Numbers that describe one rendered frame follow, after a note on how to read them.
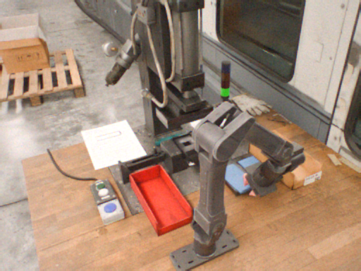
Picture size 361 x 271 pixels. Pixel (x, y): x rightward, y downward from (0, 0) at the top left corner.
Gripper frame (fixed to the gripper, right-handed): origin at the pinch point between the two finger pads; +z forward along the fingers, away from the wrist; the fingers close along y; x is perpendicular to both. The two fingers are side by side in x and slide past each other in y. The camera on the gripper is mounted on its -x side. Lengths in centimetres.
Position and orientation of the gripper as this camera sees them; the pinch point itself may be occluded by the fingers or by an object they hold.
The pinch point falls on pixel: (249, 188)
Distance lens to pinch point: 118.1
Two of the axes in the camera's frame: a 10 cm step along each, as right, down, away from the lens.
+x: -8.7, 2.8, -4.0
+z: -2.3, 4.9, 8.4
